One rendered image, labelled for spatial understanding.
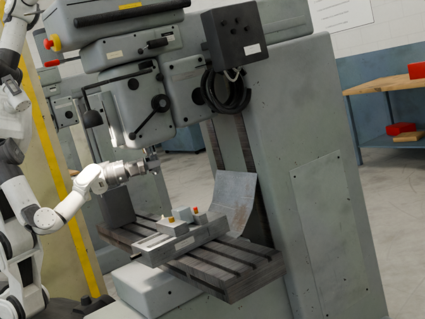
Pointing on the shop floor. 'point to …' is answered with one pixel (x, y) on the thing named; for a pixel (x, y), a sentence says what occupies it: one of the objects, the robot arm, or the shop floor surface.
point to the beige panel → (76, 223)
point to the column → (302, 178)
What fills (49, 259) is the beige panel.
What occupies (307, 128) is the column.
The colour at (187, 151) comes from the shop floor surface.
